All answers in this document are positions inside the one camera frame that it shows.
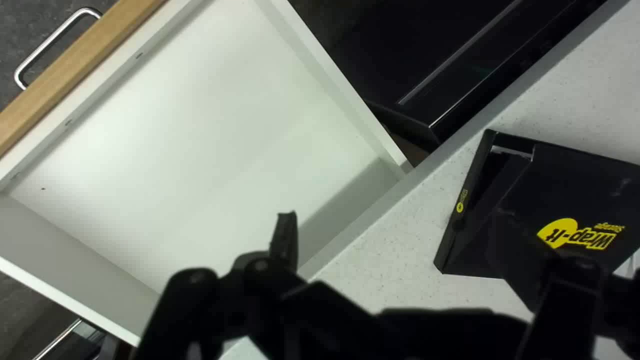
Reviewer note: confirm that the white drawer with wood front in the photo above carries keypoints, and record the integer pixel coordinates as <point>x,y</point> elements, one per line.
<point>200,146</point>

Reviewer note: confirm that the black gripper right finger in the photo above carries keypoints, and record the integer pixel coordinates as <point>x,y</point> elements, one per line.
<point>572,312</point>

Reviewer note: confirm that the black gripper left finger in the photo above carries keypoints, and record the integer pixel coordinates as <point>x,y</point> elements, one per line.
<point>221,306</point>

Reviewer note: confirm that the black built-in oven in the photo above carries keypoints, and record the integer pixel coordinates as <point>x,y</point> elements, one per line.
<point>77,346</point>

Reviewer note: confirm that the black box with yellow label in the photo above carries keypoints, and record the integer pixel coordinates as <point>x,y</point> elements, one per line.
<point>532,193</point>

